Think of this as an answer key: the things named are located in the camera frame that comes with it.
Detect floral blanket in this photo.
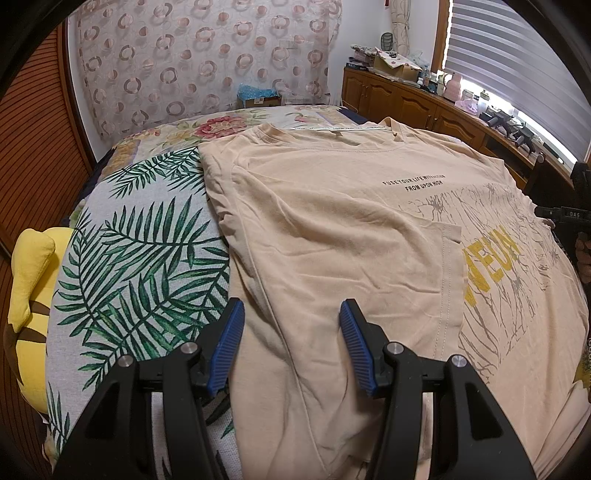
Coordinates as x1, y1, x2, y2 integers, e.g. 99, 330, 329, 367
104, 104, 384, 162

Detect black devices with cables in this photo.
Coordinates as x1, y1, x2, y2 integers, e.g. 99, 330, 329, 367
480, 106, 546, 158

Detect pink plastic bag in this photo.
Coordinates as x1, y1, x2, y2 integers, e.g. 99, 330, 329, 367
455, 90, 482, 116

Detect open cardboard box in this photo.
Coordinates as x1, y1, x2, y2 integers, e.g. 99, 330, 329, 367
372, 46, 423, 85

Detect striped window blind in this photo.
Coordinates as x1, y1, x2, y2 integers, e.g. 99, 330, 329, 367
445, 0, 591, 162

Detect beige printed t-shirt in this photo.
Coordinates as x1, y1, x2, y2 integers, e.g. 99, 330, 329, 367
198, 116, 591, 480

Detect circle pattern curtain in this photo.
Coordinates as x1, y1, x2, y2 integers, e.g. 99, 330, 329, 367
69, 0, 345, 139

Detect dark blue bed sheet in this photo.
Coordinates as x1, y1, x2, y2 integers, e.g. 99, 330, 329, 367
337, 105, 371, 125

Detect wooden headboard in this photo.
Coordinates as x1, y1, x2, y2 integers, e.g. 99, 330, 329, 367
0, 25, 100, 259

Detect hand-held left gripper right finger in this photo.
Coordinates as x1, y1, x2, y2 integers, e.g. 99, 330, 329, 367
339, 298, 539, 480

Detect rolled patterned curtain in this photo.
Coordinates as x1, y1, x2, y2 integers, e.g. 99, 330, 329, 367
390, 0, 413, 56

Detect folded clothes pile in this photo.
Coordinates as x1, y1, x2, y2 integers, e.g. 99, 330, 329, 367
349, 44, 377, 70

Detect wooden window frame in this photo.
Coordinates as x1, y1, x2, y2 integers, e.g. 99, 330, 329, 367
434, 0, 455, 71

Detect leaf print blanket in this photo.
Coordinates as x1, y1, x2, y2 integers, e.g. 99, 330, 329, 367
44, 147, 241, 480

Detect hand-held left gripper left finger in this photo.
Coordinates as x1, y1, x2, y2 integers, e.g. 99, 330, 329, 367
53, 298, 245, 480

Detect wooden cabinet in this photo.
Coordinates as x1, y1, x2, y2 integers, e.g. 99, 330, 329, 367
342, 67, 575, 204

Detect blue cloth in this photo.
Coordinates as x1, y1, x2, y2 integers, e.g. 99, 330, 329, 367
238, 83, 278, 100

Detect person's right hand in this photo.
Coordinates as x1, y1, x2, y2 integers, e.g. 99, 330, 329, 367
575, 233, 591, 274

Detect yellow plush toy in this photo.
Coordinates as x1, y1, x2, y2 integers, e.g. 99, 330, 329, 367
4, 226, 75, 416

